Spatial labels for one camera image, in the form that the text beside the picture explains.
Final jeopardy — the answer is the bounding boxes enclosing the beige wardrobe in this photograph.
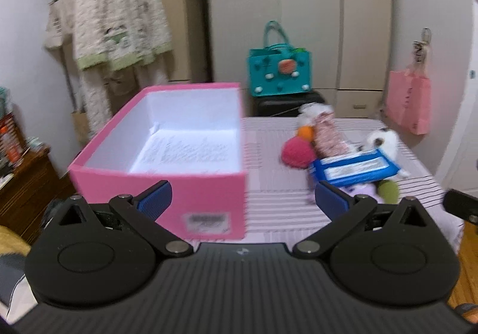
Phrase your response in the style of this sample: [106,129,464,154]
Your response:
[208,0,391,117]

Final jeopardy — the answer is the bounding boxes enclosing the brown paper bag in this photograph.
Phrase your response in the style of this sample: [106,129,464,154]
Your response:
[71,112,90,148]

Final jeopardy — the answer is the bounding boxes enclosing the floral pink fabric scrunchie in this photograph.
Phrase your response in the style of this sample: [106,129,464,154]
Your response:
[314,113,353,158]

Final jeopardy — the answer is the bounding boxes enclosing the white mesh bath pouf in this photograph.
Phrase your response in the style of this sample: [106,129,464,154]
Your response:
[297,103,334,127]

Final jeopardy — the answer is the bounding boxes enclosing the blue wet wipes pack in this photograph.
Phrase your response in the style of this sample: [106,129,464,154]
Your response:
[310,149,400,188]

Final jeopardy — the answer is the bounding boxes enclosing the orange soft ball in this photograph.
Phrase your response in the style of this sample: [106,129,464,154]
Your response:
[297,125,314,142]

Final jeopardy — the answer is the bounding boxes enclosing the white paper sheet in box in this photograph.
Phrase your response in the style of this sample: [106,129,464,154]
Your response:
[130,130,241,175]

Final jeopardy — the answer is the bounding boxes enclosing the teal felt handbag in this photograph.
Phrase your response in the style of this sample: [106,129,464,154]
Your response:
[248,20,312,97]

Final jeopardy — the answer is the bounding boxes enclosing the brown wooden cabinet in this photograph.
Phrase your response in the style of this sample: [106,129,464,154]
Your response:
[1,113,75,244]

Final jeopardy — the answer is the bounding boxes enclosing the pink cardboard box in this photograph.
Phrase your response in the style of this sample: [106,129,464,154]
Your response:
[68,83,247,241]

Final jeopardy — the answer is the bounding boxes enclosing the cream knitted cardigan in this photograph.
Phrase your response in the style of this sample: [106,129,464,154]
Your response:
[73,0,173,137]

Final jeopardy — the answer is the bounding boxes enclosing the white plush toy brown ears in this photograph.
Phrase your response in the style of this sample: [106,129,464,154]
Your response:
[356,128,410,181]

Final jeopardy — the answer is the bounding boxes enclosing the black suitcase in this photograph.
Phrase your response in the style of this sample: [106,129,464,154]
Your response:
[252,91,326,117]

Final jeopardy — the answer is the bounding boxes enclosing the pink paper bag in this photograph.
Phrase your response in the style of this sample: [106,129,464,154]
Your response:
[385,69,431,136]

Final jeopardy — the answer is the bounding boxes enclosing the green soft ball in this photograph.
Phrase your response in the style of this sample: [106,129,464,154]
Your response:
[377,180,399,205]

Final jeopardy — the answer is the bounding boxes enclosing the magenta fluffy pom ball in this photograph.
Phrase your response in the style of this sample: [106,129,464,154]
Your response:
[280,136,316,169]

